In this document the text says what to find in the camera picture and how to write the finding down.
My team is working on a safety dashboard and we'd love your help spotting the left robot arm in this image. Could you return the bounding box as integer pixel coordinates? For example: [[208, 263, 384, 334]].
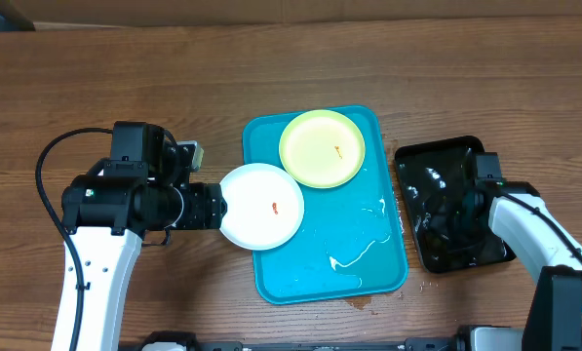
[[35, 122, 227, 350]]

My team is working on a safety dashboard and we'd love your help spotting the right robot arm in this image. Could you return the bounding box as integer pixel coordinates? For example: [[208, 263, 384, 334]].
[[447, 182, 582, 351]]

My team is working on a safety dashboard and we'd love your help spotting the black water tray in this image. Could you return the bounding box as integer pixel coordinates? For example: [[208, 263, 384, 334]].
[[394, 136, 516, 274]]

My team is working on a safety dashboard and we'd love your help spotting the teal plastic tray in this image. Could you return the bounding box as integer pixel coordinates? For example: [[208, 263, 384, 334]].
[[252, 105, 408, 304]]

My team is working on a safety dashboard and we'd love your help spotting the white plate with blue rim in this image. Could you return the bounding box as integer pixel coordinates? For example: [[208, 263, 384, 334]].
[[220, 163, 304, 251]]

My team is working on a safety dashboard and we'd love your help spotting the yellow-green plate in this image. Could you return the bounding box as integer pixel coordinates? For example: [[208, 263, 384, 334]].
[[279, 109, 366, 189]]

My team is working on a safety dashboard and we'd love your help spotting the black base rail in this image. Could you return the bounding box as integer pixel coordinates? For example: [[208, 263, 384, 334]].
[[119, 325, 525, 351]]

